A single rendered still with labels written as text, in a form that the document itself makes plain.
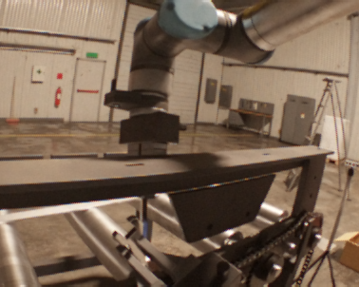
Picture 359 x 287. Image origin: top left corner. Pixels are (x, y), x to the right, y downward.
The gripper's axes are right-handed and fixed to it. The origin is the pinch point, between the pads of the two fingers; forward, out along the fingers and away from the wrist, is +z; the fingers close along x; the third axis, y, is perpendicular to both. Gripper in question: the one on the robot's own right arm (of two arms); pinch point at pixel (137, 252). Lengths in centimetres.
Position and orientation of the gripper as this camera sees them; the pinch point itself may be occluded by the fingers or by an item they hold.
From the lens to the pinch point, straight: 40.7
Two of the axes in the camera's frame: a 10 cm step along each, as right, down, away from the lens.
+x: -7.2, 4.9, -4.8
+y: -0.9, -7.6, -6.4
